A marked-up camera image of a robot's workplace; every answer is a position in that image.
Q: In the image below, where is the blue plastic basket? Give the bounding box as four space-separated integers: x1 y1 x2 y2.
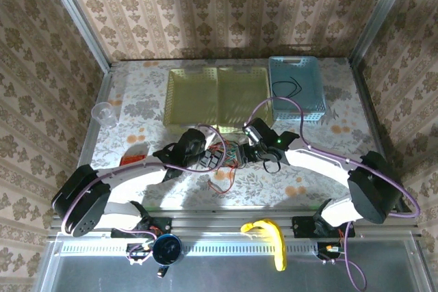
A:
268 55 326 122

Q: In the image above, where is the yellow plastic basket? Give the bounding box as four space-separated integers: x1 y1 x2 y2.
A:
162 67 220 127
216 66 274 127

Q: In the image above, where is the red component box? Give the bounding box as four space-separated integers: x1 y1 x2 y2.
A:
119 144 151 167

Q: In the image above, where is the clear plastic cup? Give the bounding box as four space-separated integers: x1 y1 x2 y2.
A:
91 101 120 130

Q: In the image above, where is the dark blue round cup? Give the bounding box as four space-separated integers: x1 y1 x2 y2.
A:
151 233 185 266

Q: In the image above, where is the red cable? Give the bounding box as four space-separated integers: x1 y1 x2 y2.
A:
207 165 239 195

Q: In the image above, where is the aluminium frame rail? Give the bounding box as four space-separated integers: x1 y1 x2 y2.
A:
47 207 422 240

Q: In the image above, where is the thin black cable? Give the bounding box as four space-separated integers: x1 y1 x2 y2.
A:
272 76 304 96

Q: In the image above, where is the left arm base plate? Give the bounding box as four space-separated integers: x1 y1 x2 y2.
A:
109 215 172 239

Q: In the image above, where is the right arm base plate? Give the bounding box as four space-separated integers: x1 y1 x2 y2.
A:
292 215 356 239

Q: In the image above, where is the slotted cable duct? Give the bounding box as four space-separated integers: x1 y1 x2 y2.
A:
59 241 323 258

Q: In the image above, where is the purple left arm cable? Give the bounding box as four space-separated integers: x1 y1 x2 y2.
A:
61 124 228 238

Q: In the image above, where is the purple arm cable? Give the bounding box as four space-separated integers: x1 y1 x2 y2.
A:
61 124 228 238
246 96 422 292

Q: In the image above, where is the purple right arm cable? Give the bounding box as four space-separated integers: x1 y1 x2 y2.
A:
246 96 422 292

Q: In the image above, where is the aluminium frame post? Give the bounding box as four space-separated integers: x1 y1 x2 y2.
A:
40 0 112 73
349 0 417 66

